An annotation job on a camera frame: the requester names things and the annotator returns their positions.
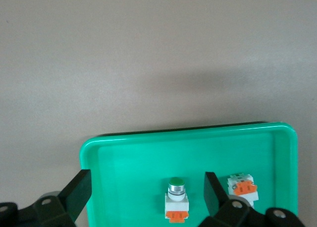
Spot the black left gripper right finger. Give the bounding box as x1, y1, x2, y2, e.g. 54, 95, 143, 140
198, 171, 307, 227

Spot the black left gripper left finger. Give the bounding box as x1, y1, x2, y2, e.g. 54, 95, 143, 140
0, 169, 93, 227

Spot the green push button white body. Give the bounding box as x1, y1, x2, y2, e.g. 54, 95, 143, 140
164, 176, 190, 224

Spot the green plastic tray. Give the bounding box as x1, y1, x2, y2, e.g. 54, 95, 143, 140
79, 121, 299, 227

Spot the brown table mat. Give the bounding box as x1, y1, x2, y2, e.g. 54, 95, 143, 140
0, 0, 317, 227

